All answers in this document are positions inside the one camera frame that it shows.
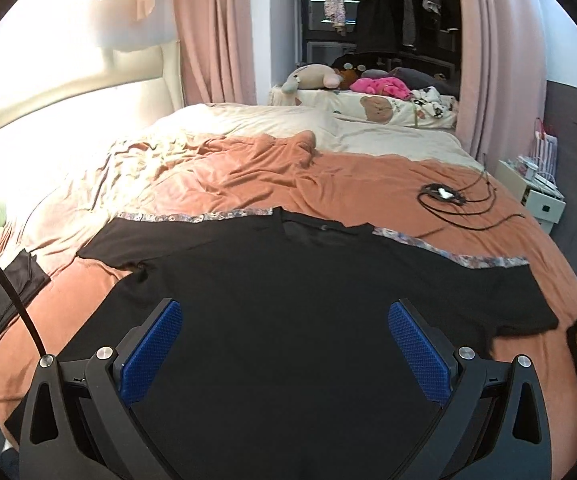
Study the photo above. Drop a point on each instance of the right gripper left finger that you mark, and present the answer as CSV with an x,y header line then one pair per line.
x,y
78,421

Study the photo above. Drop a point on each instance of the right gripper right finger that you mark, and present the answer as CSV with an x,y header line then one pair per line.
x,y
492,421

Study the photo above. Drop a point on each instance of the black knit floral-trim top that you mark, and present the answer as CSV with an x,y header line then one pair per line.
x,y
285,367

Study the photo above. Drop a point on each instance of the pink clothing pile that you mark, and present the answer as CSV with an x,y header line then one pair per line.
x,y
386,86

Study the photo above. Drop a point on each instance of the folded black garment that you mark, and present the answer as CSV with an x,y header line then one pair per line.
x,y
27,279

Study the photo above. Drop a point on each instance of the orange bed blanket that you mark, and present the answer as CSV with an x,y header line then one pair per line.
x,y
197,175

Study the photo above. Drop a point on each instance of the white bedside nightstand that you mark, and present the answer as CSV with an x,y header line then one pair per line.
x,y
545,204

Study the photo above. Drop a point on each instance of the striped gift bag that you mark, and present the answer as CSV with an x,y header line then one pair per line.
x,y
544,150

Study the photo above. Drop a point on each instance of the beige plush toy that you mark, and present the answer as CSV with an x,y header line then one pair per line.
x,y
312,77

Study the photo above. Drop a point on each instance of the pink curtain right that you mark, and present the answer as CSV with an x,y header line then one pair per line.
x,y
503,82

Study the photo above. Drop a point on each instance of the pink curtain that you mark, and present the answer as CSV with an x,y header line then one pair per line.
x,y
503,82
217,55

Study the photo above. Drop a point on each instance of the pink curtain left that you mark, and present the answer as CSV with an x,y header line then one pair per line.
x,y
217,55

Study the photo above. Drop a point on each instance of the hanging black garment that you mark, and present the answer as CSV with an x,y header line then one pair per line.
x,y
378,26

